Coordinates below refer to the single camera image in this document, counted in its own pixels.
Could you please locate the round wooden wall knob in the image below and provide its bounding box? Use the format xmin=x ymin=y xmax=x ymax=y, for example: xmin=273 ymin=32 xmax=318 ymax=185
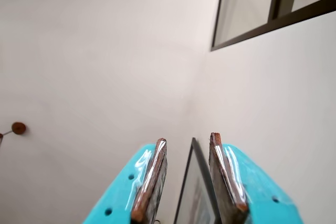
xmin=0 ymin=121 xmax=27 ymax=142

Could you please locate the black framed picture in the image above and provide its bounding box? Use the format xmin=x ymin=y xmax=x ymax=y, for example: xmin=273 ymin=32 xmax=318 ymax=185
xmin=173 ymin=137 xmax=223 ymax=224

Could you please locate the dark framed window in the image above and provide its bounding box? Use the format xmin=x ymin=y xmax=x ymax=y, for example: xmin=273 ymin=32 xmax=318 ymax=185
xmin=211 ymin=0 xmax=336 ymax=52

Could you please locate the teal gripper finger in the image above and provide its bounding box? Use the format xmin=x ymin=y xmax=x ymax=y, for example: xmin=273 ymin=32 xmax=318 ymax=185
xmin=82 ymin=137 xmax=169 ymax=224
xmin=209 ymin=132 xmax=305 ymax=224

